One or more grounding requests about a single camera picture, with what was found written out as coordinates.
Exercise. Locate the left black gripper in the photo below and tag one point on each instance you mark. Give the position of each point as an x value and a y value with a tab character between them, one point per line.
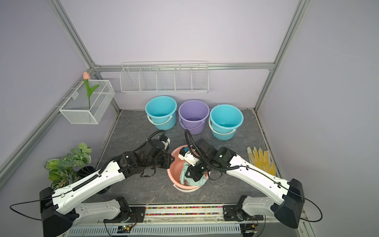
168	157

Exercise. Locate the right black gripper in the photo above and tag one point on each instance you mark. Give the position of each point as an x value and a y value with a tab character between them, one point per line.
191	174

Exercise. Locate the pink plastic bucket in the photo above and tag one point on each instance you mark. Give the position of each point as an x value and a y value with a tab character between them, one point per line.
175	171

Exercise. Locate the light green microfiber cloth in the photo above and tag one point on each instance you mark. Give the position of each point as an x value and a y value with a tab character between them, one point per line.
184	180

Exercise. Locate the teal plastic bucket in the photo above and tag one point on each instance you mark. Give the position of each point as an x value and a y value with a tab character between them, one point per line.
161	112
224	120

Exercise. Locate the purple plastic bucket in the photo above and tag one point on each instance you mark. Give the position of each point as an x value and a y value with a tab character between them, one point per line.
193	115

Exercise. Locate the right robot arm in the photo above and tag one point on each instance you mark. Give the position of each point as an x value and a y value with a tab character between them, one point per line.
283	199

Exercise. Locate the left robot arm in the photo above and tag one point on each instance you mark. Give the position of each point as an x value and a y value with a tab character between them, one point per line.
63	208

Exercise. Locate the yellow white work gloves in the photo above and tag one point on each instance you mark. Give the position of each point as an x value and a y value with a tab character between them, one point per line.
261	159

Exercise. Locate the potted green leafy plant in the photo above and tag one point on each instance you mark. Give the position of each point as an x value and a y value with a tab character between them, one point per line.
71	168

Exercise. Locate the artificial pink tulip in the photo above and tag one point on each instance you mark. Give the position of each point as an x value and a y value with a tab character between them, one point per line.
90	90

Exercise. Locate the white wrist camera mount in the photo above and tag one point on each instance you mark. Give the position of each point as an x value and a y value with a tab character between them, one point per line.
187	156

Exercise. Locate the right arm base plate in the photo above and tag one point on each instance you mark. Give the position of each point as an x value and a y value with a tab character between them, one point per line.
234	213

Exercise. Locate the rail with coloured beads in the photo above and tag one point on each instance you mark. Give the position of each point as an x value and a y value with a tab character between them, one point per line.
183	210

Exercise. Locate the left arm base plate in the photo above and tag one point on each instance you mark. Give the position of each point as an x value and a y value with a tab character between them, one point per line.
134	214

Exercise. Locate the white slotted cable duct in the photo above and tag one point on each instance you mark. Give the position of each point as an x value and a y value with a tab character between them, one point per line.
153	230

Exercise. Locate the white wire basket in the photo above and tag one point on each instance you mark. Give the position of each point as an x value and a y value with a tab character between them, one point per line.
75	108

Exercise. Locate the long white wire shelf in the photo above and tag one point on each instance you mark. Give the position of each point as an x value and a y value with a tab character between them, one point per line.
164	76

